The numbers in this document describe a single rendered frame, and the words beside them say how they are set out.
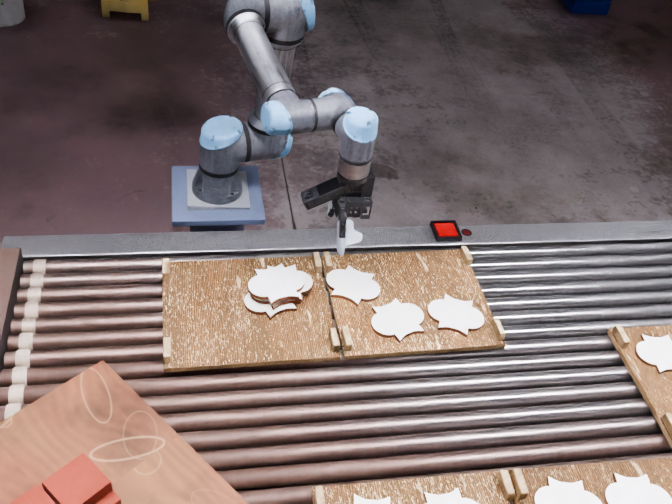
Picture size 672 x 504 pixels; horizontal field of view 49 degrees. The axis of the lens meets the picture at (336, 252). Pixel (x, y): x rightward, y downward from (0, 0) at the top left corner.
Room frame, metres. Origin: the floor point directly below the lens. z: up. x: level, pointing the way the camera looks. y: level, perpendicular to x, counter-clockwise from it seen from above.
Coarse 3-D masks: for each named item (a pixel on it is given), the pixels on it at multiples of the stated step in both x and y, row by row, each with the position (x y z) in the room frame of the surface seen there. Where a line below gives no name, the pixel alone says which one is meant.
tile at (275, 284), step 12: (264, 276) 1.32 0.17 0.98; (276, 276) 1.32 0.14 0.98; (288, 276) 1.33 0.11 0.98; (300, 276) 1.34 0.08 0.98; (252, 288) 1.27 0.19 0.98; (264, 288) 1.28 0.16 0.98; (276, 288) 1.28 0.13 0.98; (288, 288) 1.29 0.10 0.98; (300, 288) 1.30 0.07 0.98; (276, 300) 1.24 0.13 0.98
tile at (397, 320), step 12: (396, 300) 1.34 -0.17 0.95; (384, 312) 1.29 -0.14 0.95; (396, 312) 1.29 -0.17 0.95; (408, 312) 1.30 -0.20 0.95; (420, 312) 1.31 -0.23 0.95; (372, 324) 1.24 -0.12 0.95; (384, 324) 1.25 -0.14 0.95; (396, 324) 1.25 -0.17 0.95; (408, 324) 1.26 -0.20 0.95; (420, 324) 1.27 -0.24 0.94; (384, 336) 1.22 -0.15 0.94; (396, 336) 1.22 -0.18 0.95
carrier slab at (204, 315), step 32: (192, 288) 1.28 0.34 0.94; (224, 288) 1.30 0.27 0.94; (320, 288) 1.35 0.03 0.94; (192, 320) 1.18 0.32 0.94; (224, 320) 1.19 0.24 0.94; (256, 320) 1.21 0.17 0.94; (288, 320) 1.23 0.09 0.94; (320, 320) 1.24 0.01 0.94; (192, 352) 1.08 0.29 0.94; (224, 352) 1.10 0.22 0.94; (256, 352) 1.11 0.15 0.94; (288, 352) 1.13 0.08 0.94; (320, 352) 1.14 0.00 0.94
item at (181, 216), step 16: (176, 176) 1.81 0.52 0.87; (256, 176) 1.87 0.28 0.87; (176, 192) 1.73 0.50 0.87; (256, 192) 1.79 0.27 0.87; (176, 208) 1.66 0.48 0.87; (256, 208) 1.71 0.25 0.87; (176, 224) 1.60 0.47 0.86; (192, 224) 1.61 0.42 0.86; (208, 224) 1.62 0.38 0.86; (224, 224) 1.63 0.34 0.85; (240, 224) 1.65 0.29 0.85; (256, 224) 1.66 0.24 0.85
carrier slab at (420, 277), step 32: (352, 256) 1.49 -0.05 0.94; (384, 256) 1.51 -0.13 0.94; (416, 256) 1.53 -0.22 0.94; (448, 256) 1.55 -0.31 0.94; (384, 288) 1.39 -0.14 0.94; (416, 288) 1.40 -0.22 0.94; (448, 288) 1.42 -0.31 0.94; (480, 288) 1.44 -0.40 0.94; (352, 320) 1.26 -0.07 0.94; (352, 352) 1.15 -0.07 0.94; (384, 352) 1.17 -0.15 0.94; (416, 352) 1.19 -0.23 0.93
